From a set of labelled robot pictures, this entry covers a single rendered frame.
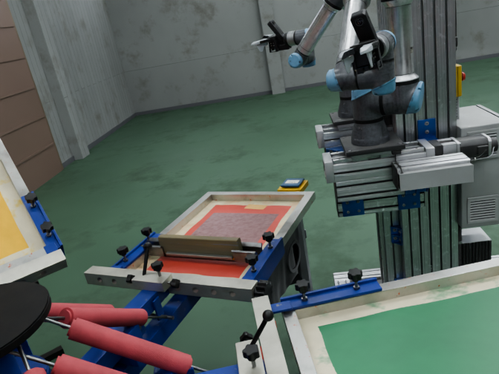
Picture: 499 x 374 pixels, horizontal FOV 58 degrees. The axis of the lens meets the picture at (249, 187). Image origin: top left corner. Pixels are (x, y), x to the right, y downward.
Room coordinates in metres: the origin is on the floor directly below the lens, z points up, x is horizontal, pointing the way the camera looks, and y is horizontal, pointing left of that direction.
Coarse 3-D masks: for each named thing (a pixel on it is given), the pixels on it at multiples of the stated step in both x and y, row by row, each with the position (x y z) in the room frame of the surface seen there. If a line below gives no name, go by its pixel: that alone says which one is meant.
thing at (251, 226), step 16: (272, 208) 1.95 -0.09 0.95; (288, 208) 1.92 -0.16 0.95; (240, 224) 1.84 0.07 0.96; (256, 224) 1.81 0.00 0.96; (272, 224) 1.78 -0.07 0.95; (256, 240) 1.66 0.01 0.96; (192, 272) 1.50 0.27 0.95; (208, 272) 1.48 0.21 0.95; (224, 272) 1.45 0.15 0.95; (240, 272) 1.43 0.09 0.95
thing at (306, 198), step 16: (208, 192) 2.23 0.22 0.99; (224, 192) 2.18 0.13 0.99; (240, 192) 2.14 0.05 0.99; (256, 192) 2.10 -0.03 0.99; (272, 192) 2.06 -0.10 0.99; (288, 192) 2.02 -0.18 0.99; (304, 192) 1.98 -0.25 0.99; (192, 208) 2.05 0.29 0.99; (304, 208) 1.83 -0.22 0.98; (176, 224) 1.89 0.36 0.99; (288, 224) 1.68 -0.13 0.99; (144, 256) 1.66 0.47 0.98
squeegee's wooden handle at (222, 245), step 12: (168, 240) 1.62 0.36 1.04; (180, 240) 1.59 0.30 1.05; (192, 240) 1.57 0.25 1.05; (204, 240) 1.54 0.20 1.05; (216, 240) 1.52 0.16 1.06; (228, 240) 1.50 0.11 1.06; (240, 240) 1.50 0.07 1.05; (192, 252) 1.58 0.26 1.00; (204, 252) 1.55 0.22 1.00; (216, 252) 1.53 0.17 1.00; (228, 252) 1.50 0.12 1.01
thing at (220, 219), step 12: (204, 216) 2.01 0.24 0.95; (216, 216) 1.98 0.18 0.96; (228, 216) 1.95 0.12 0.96; (240, 216) 1.93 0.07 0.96; (192, 228) 1.90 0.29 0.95; (204, 228) 1.87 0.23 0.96; (216, 228) 1.85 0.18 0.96; (228, 228) 1.83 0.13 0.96; (168, 264) 1.60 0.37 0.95; (180, 264) 1.58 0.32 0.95; (192, 264) 1.56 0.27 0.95
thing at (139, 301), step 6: (138, 294) 1.27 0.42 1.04; (144, 294) 1.27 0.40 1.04; (150, 294) 1.26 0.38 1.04; (156, 294) 1.27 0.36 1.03; (162, 294) 1.29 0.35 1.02; (168, 294) 1.31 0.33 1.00; (132, 300) 1.25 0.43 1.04; (138, 300) 1.24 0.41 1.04; (144, 300) 1.23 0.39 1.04; (150, 300) 1.24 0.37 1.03; (162, 300) 1.28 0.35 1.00; (126, 306) 1.21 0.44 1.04; (132, 306) 1.21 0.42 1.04; (138, 306) 1.20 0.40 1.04; (144, 306) 1.21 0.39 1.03; (150, 306) 1.23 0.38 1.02; (150, 312) 1.22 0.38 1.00
